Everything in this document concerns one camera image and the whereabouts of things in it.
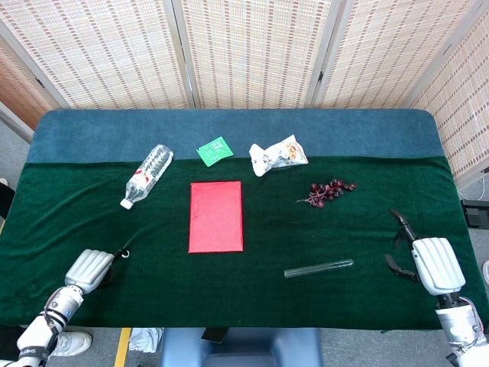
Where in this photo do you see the white crumpled fabric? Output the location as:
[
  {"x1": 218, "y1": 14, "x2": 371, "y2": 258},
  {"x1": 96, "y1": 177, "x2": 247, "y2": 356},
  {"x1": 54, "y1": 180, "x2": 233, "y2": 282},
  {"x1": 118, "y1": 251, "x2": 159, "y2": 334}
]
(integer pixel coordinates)
[{"x1": 128, "y1": 327, "x2": 164, "y2": 355}]

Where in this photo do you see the clear glass test tube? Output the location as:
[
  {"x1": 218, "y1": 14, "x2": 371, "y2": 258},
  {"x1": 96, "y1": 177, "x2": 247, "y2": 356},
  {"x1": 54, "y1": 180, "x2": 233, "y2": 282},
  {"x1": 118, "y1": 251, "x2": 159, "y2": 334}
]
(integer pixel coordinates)
[{"x1": 283, "y1": 258, "x2": 355, "y2": 279}]

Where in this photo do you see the red flat book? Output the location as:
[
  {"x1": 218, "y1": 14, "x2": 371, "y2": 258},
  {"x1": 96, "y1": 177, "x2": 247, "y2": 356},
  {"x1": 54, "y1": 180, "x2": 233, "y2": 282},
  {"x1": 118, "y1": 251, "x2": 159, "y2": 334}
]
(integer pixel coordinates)
[{"x1": 187, "y1": 180, "x2": 245, "y2": 255}]

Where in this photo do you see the clear plastic water bottle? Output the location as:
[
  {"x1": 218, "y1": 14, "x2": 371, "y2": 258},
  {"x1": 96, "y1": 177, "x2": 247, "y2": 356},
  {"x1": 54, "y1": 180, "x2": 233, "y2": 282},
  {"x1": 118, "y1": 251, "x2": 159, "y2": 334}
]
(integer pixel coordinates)
[{"x1": 119, "y1": 144, "x2": 175, "y2": 210}]

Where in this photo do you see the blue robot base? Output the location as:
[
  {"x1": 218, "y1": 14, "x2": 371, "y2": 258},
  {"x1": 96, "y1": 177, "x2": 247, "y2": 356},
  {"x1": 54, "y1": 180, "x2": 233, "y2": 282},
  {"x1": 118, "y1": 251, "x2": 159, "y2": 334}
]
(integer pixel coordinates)
[{"x1": 159, "y1": 327, "x2": 324, "y2": 367}]

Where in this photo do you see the green paper packet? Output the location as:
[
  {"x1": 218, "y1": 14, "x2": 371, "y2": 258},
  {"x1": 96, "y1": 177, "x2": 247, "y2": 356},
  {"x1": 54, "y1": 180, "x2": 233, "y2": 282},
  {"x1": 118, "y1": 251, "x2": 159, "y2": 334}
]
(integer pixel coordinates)
[{"x1": 196, "y1": 135, "x2": 235, "y2": 168}]

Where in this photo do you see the white sneaker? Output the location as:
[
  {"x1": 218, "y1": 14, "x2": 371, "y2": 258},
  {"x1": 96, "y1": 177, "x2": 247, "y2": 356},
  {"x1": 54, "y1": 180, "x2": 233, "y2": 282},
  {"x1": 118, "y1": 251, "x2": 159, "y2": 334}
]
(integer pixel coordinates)
[{"x1": 49, "y1": 330, "x2": 93, "y2": 358}]

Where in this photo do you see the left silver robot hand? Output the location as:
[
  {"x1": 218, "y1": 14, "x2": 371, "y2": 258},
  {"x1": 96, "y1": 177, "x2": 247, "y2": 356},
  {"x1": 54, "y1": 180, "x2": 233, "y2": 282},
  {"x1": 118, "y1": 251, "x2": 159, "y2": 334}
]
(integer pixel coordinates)
[{"x1": 63, "y1": 248, "x2": 131, "y2": 296}]

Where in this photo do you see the woven bamboo folding screen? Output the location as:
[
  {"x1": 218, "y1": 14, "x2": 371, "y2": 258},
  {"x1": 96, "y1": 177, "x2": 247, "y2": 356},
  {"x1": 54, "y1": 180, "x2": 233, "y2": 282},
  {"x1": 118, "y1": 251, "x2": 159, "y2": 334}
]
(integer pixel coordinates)
[{"x1": 0, "y1": 0, "x2": 489, "y2": 180}]

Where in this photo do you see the dark green velvet cloth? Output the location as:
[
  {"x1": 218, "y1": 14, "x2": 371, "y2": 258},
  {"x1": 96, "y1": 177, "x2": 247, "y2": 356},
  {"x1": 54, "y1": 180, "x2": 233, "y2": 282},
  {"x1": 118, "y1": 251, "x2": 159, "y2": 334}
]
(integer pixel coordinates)
[{"x1": 0, "y1": 155, "x2": 488, "y2": 330}]

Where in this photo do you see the blue table cloth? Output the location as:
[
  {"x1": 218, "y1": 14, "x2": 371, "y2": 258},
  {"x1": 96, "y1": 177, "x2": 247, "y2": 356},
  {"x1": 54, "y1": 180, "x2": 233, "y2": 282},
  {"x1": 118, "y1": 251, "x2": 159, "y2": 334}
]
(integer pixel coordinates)
[{"x1": 27, "y1": 109, "x2": 446, "y2": 164}]

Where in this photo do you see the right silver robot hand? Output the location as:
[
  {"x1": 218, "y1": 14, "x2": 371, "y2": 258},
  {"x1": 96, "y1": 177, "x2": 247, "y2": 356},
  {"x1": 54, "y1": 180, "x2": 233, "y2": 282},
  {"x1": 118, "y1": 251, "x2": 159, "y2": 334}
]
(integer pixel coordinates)
[{"x1": 384, "y1": 208, "x2": 467, "y2": 296}]

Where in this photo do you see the dark red grape bunch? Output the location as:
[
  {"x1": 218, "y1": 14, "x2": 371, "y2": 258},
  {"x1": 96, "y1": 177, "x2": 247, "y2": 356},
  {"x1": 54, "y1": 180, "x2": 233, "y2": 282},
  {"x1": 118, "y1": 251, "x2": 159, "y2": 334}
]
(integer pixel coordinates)
[{"x1": 296, "y1": 178, "x2": 359, "y2": 209}]

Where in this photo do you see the black box on floor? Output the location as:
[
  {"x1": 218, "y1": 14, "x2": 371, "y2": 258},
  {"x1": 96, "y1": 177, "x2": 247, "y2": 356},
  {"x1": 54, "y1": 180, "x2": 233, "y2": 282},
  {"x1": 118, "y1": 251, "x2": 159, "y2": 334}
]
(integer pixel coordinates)
[{"x1": 460, "y1": 198, "x2": 489, "y2": 229}]

